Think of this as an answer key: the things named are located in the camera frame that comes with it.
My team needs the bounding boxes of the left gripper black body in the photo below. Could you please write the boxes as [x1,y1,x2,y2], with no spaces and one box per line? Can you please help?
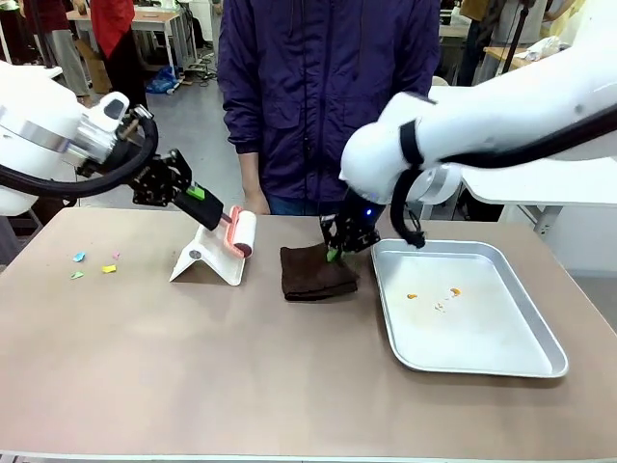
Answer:
[132,149,194,206]

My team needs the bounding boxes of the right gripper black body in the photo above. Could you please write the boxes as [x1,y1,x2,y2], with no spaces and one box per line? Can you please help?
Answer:
[336,190,387,232]

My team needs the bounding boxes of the pink lint roller black handle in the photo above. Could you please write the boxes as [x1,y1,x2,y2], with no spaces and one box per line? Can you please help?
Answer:
[174,191,259,258]

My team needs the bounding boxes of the brown cloth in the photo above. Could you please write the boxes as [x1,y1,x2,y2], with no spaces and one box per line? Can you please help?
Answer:
[280,242,361,303]

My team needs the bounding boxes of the person left forearm purple sleeve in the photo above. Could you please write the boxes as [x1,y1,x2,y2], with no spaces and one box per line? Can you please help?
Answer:
[409,28,443,105]

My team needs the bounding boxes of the person right forearm purple sleeve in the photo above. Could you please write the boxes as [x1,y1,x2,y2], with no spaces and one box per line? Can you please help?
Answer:
[219,57,265,156]

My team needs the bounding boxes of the person right hand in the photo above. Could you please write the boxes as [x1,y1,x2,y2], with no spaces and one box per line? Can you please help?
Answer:
[239,152,271,216]

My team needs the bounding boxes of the white folded roller stand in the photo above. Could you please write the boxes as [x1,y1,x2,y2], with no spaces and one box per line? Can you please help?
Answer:
[168,224,248,289]

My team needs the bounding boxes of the blue plastic bag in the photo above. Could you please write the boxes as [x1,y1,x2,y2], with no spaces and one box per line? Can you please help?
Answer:
[144,65,182,95]

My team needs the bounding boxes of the brown cardboard piece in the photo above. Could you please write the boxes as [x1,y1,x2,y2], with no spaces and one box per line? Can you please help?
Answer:
[74,38,115,95]

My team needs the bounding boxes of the person in purple jacket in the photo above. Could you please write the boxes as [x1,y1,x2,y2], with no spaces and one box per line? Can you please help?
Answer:
[216,0,443,217]

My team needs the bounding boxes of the silver metal tray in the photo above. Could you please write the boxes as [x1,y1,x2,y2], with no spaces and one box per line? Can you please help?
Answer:
[370,238,570,379]

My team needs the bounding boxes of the bystander in grey trousers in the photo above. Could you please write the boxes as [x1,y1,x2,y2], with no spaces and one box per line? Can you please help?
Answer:
[18,0,93,102]

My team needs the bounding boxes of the wooden background desk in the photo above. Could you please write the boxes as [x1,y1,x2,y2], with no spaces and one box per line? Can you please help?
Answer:
[65,8,199,73]

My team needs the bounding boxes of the bystander in red shirt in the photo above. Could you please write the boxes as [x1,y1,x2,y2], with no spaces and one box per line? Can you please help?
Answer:
[90,0,148,110]

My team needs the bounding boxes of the bystander in dark clothes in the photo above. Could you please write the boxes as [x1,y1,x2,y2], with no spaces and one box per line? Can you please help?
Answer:
[457,0,507,88]

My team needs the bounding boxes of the black tripod pole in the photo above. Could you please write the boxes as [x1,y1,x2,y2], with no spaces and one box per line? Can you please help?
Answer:
[500,0,531,78]

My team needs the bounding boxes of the white plastic bag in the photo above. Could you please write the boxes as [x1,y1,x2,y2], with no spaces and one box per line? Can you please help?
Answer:
[524,37,563,62]

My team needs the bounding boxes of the yellow garment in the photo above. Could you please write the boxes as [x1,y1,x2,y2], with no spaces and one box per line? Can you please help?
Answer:
[549,0,587,40]

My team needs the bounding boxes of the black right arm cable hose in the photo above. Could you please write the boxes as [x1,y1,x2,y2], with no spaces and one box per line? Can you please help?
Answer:
[389,103,617,250]

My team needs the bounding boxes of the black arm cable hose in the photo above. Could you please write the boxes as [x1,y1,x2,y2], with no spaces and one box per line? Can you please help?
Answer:
[389,103,617,250]
[0,113,160,199]

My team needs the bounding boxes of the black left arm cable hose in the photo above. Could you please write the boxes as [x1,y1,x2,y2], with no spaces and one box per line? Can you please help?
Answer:
[0,113,160,199]

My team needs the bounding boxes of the black velcro strap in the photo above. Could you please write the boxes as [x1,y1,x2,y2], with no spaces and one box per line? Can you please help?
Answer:
[398,120,425,168]

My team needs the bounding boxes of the black floor cables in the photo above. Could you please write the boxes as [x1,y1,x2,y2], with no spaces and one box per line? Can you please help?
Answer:
[190,47,219,89]

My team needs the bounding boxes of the dark grey stand frame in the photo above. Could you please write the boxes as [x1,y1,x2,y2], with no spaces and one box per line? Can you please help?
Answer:
[0,211,44,266]

